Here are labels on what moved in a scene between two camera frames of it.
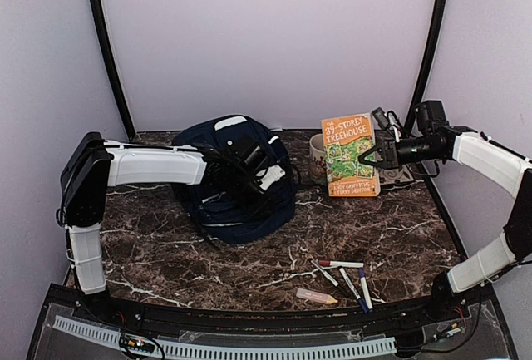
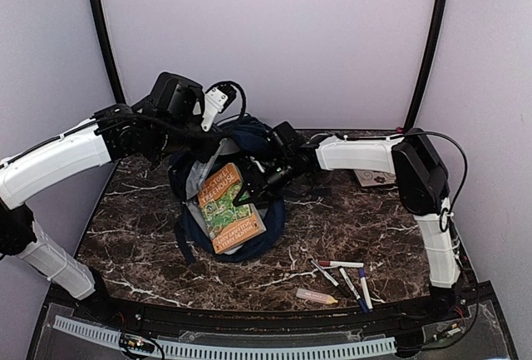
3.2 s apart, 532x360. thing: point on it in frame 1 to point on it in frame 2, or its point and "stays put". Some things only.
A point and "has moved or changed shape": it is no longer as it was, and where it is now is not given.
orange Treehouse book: (345, 140) to (226, 224)
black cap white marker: (327, 276) stays put
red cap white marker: (341, 263) stays put
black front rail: (450, 305) stays put
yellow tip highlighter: (316, 296) stays put
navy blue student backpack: (249, 189) has moved or changed shape
